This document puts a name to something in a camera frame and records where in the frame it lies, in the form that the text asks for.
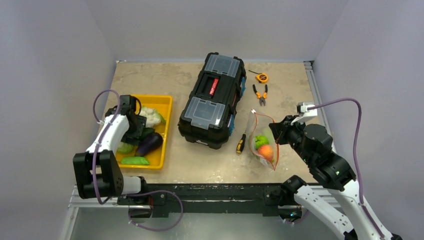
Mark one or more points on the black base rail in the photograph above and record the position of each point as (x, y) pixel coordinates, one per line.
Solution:
(267, 199)

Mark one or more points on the yellow tape measure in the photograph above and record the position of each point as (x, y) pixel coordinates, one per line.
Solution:
(260, 77)

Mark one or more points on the black plastic toolbox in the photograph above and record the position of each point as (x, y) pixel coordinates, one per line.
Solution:
(209, 115)

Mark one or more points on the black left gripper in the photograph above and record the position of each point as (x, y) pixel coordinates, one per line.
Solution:
(140, 123)

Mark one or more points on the small green cabbage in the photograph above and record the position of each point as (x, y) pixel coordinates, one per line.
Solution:
(260, 140)

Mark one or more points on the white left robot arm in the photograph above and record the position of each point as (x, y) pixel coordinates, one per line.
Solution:
(96, 170)

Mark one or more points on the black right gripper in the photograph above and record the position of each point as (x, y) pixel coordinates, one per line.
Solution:
(279, 131)

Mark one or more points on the pale green cabbage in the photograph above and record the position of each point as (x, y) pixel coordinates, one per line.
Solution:
(125, 148)

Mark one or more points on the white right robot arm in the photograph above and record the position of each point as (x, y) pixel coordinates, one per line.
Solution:
(334, 173)

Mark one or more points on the purple eggplant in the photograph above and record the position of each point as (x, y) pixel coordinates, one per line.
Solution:
(152, 142)

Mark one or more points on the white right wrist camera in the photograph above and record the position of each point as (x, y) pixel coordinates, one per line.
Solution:
(305, 113)

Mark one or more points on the dark green avocado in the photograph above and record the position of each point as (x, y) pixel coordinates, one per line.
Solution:
(147, 131)

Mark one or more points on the orange handled pliers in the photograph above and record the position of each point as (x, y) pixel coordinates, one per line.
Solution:
(261, 96)

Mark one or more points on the screwdriver with yellow handle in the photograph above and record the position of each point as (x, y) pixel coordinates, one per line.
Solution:
(241, 144)

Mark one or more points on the pink peach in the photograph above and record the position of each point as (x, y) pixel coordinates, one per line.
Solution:
(266, 152)

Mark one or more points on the yellow plastic tray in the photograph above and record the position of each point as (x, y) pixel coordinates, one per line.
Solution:
(163, 104)

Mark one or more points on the clear zip top bag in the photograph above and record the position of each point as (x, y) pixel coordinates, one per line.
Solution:
(258, 124)

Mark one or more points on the white cauliflower with leaves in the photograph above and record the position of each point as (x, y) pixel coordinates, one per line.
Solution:
(153, 117)

